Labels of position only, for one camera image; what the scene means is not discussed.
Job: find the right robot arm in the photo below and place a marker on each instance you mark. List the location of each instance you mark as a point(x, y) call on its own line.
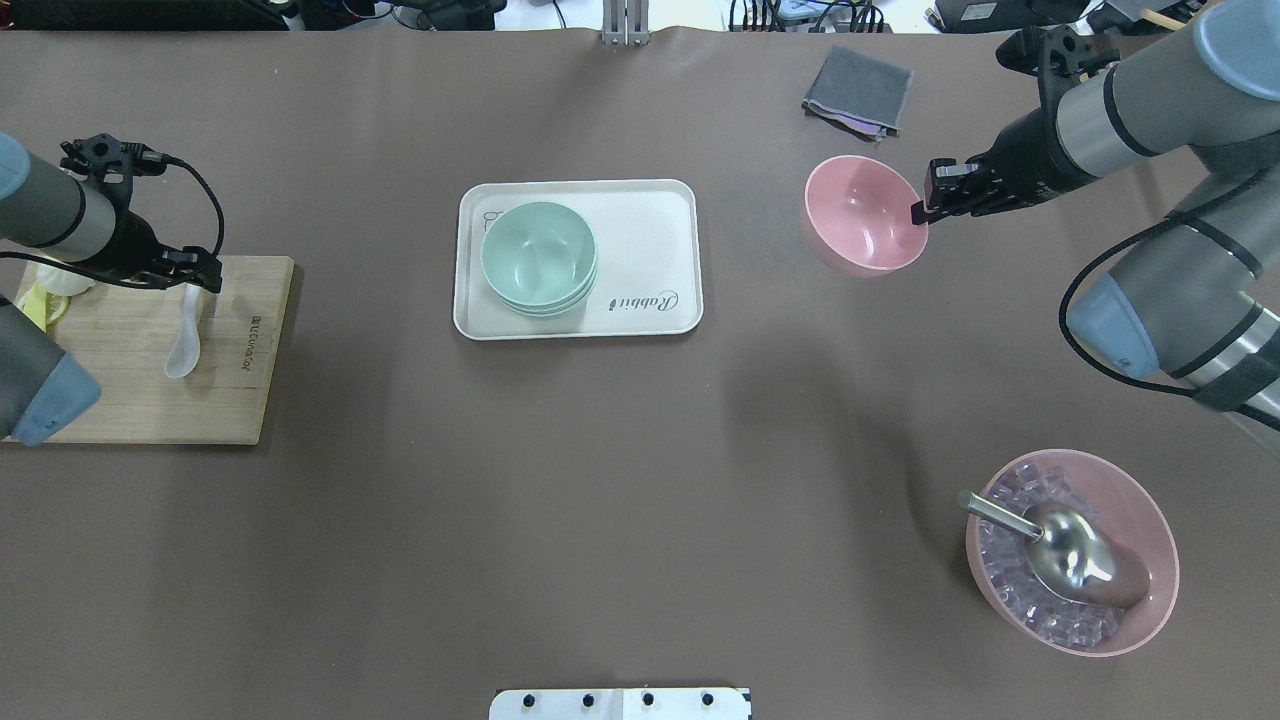
point(1167, 309)

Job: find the bamboo cutting board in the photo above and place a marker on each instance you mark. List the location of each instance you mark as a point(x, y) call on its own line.
point(124, 337)

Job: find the large pink ice bowl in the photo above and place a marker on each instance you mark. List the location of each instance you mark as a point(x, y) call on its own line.
point(1126, 514)

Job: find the top green bowl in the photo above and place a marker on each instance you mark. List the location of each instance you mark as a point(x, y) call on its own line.
point(539, 254)

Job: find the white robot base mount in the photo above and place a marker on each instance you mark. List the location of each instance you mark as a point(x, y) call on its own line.
point(623, 703)

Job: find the aluminium frame post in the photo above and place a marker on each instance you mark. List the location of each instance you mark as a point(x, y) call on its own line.
point(625, 23)

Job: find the small pink bowl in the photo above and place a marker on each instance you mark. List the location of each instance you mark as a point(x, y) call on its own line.
point(857, 217)

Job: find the yellow plastic spoon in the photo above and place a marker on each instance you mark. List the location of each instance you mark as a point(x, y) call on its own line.
point(35, 306)

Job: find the metal ice scoop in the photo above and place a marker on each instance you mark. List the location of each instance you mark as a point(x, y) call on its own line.
point(1068, 554)

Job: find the white ceramic spoon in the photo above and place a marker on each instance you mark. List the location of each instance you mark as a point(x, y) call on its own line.
point(187, 347)

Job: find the grey folded cloth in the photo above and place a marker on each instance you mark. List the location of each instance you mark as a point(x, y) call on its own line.
point(860, 93)

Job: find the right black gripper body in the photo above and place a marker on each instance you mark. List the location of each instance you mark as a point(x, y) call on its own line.
point(1027, 147)

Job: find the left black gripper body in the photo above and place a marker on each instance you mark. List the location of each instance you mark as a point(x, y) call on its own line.
point(128, 243)

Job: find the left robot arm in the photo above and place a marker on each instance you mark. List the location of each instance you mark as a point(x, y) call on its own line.
point(73, 220)

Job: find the cream serving tray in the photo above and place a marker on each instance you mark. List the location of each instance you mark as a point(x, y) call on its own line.
point(649, 276)

